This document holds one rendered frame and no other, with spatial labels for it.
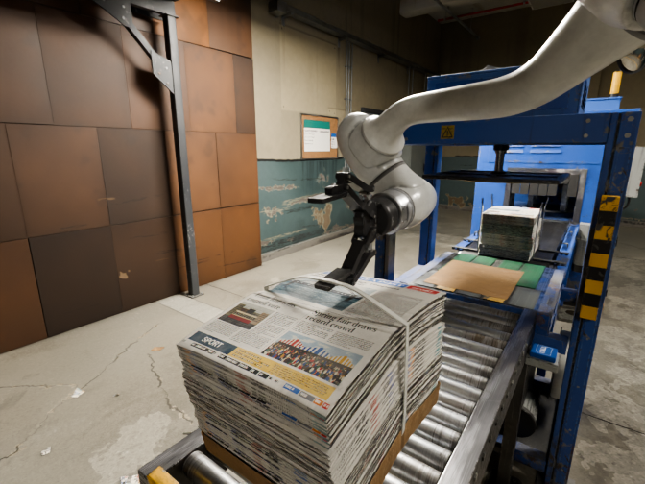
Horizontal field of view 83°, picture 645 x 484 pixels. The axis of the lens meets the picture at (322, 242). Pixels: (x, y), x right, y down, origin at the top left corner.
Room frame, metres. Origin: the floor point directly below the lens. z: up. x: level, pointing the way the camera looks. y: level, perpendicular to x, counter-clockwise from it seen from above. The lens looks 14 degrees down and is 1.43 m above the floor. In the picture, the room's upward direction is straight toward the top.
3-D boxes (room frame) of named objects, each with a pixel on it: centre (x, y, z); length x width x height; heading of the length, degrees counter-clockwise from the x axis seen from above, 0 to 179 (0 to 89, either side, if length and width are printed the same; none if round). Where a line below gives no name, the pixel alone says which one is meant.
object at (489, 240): (2.26, -1.19, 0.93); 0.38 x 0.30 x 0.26; 143
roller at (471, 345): (1.19, -0.40, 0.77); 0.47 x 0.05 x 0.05; 53
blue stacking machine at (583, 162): (3.95, -2.51, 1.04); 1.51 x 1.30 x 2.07; 143
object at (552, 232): (2.71, -1.52, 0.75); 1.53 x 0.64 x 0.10; 143
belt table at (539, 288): (1.80, -0.85, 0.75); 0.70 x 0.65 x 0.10; 143
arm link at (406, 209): (0.75, -0.14, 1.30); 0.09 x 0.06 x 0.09; 53
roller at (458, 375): (1.04, -0.29, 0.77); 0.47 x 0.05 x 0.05; 53
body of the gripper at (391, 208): (0.69, -0.09, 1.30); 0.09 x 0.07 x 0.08; 143
